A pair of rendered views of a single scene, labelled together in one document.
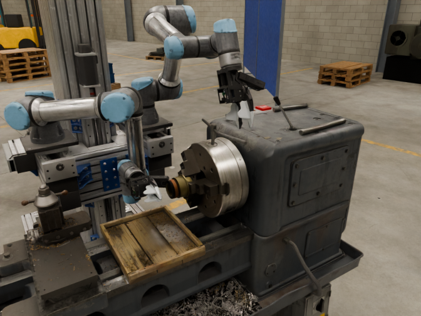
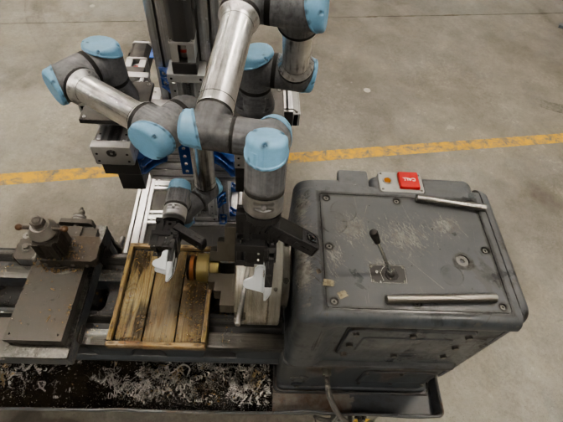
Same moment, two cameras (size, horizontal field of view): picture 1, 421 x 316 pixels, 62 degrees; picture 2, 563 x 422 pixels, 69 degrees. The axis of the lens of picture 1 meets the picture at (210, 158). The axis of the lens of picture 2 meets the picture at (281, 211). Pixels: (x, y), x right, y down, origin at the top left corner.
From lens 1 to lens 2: 0.97 m
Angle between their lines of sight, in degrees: 36
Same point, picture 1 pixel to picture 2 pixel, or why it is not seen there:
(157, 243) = (167, 306)
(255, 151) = (297, 295)
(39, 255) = (33, 277)
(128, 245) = (139, 290)
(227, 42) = (253, 182)
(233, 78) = (256, 229)
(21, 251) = not seen: hidden behind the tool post
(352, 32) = not seen: outside the picture
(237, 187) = (259, 318)
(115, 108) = (144, 142)
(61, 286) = (23, 337)
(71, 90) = (161, 34)
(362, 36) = not seen: outside the picture
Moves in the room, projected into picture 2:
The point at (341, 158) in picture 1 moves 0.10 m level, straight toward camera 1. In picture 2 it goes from (455, 340) to (430, 362)
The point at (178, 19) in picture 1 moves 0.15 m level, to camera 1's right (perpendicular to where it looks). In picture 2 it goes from (286, 13) to (345, 37)
